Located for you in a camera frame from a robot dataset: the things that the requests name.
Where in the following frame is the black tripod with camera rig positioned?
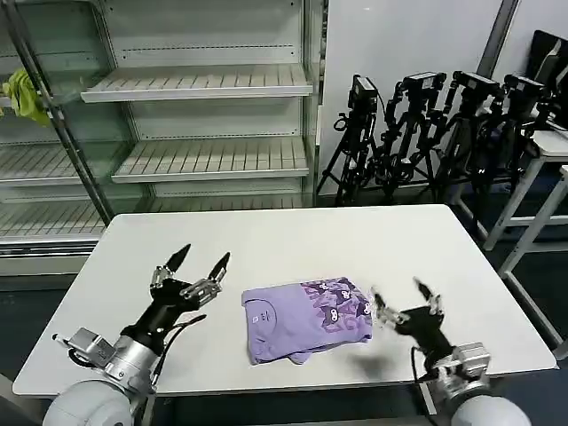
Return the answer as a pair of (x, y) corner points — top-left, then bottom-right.
(499, 73), (554, 178)
(380, 71), (448, 205)
(437, 70), (507, 205)

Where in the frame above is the purple printed shirt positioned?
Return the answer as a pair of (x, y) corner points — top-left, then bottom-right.
(241, 276), (375, 367)

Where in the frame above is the black tripod with box camera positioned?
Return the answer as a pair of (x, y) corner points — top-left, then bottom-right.
(319, 74), (388, 206)

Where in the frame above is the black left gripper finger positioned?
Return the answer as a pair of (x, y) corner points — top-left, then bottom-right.
(149, 242), (193, 290)
(179, 251), (233, 308)

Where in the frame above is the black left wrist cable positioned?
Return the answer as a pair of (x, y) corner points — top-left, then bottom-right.
(148, 313), (209, 396)

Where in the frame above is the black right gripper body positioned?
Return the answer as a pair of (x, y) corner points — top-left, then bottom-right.
(393, 304), (457, 364)

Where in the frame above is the empty white shelf unit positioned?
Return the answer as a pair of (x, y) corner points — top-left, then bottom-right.
(0, 0), (330, 279)

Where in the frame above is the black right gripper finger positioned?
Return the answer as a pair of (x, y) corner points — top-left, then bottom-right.
(411, 276), (444, 317)
(369, 285), (404, 328)

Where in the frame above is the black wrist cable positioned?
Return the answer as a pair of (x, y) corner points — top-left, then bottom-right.
(148, 313), (209, 396)
(409, 344), (438, 417)

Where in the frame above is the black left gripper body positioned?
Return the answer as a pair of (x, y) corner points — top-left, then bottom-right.
(119, 278), (199, 352)

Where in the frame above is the white desk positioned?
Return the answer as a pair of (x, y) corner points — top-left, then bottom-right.
(482, 128), (568, 252)
(496, 163), (568, 351)

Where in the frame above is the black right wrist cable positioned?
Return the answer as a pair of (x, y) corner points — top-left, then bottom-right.
(409, 344), (438, 417)

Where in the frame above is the yellow-green cloth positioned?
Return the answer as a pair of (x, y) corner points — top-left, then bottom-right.
(1, 67), (53, 129)

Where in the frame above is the steel rack frame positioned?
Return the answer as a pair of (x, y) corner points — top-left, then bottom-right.
(0, 0), (114, 226)

